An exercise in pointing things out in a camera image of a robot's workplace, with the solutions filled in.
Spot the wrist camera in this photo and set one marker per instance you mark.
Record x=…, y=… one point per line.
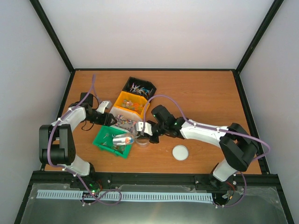
x=104, y=105
x=143, y=128

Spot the green plastic bin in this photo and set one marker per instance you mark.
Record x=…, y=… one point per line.
x=104, y=141

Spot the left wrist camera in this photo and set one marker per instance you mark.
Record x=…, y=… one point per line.
x=104, y=105

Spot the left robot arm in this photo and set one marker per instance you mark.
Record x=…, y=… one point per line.
x=56, y=142

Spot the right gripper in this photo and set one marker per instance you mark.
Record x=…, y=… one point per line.
x=155, y=140

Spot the white translucent plastic bin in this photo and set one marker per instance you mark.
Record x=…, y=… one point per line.
x=126, y=119

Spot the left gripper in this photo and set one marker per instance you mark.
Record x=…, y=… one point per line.
x=107, y=120

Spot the black plastic bin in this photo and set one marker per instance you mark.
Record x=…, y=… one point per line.
x=140, y=87

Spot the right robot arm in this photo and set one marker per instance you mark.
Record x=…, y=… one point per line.
x=237, y=147

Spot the light blue cable duct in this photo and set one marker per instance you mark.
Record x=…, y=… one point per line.
x=127, y=196

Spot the white round lid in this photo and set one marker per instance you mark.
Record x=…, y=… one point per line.
x=180, y=152

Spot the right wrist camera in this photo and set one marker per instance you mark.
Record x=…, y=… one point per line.
x=143, y=128

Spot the silver metal scoop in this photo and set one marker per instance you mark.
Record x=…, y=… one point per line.
x=123, y=139

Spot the yellow plastic bin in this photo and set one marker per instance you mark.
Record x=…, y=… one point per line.
x=131, y=103

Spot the clear plastic cup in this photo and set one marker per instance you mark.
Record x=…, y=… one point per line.
x=143, y=143

